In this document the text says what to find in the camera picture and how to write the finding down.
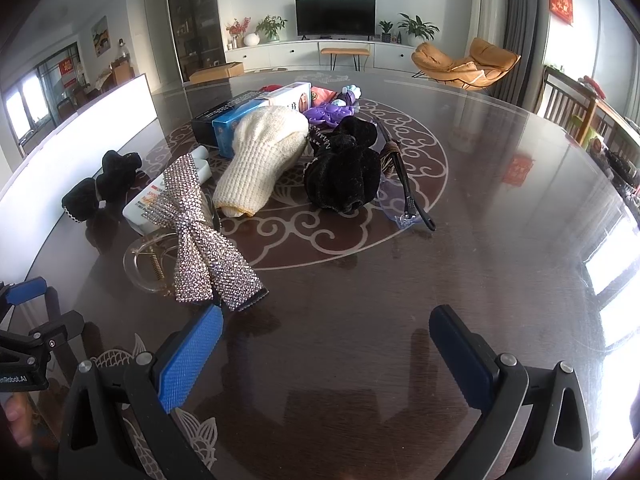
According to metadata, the clear plastic claw clip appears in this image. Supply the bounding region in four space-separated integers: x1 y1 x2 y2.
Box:
122 229 222 297

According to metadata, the cream knitted glove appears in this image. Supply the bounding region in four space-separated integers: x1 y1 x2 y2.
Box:
212 106 309 219

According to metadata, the dark wooden chair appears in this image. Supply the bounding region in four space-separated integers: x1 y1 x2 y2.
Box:
537 66 602 137

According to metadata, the dark glass display cabinet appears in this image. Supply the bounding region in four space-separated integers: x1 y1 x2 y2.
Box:
164 0 226 84

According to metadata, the red wall hanging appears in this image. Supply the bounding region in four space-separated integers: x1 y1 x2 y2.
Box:
548 0 575 25

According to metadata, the purple octopus toy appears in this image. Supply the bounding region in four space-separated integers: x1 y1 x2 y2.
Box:
305 101 359 127

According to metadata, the person's left hand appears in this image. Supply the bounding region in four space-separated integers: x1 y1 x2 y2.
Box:
1 392 34 448

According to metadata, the black velvet bow hair clip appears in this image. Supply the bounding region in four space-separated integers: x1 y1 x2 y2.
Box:
61 149 142 224

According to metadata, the potted plant in green pot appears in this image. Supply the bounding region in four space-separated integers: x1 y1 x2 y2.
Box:
255 14 289 44

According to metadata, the wooden bench with metal legs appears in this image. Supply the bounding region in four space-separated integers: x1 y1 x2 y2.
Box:
320 47 371 72

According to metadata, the red flower arrangement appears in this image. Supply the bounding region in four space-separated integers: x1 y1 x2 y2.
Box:
226 17 251 50

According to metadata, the red and green snack packet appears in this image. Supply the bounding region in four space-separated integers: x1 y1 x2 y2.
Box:
310 87 342 107

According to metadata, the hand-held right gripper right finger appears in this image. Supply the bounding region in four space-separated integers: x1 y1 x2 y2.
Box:
429 304 598 480

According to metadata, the black television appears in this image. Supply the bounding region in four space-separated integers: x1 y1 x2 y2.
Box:
295 0 377 41

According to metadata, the framed wall painting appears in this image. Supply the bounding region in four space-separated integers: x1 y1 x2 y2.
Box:
91 15 111 57

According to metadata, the cluttered wooden side table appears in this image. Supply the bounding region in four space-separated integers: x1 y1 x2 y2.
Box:
570 74 640 202

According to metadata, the black velvet scrunchie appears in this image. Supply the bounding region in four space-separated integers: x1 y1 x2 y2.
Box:
302 117 385 214

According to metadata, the grey and white curtain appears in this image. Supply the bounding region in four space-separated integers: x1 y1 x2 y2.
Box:
472 0 552 109

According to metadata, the large leafy potted plant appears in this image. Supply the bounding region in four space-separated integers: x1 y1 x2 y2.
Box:
397 13 440 47

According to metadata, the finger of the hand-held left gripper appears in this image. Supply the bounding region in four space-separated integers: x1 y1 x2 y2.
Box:
0 277 62 332
0 310 89 361

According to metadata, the white television cabinet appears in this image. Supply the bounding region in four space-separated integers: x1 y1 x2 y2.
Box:
223 38 437 74

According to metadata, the rhinestone bow hair clip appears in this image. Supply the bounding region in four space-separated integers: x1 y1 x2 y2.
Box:
143 154 267 312

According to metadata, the dark patterned wooden desktop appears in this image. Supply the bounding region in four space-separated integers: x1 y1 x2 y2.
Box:
0 67 640 480

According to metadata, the black cardboard box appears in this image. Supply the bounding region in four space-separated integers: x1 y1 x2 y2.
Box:
190 89 267 149

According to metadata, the blue and white carton box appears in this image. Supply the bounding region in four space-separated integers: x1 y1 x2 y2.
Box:
212 81 312 157

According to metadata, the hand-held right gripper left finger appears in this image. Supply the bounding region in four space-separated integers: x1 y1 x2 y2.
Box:
57 304 224 480

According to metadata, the clear blue plastic clip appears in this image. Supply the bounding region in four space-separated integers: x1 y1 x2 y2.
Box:
377 172 417 232

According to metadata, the orange lounge chair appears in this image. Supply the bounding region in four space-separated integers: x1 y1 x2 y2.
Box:
411 37 522 92

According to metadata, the white lotion tube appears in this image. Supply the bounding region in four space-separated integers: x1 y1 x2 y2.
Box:
123 145 212 235

